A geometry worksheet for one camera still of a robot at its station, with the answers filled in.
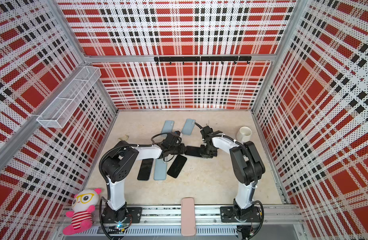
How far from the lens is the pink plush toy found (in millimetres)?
677

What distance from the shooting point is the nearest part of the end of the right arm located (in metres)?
0.71

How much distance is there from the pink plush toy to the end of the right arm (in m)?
0.61
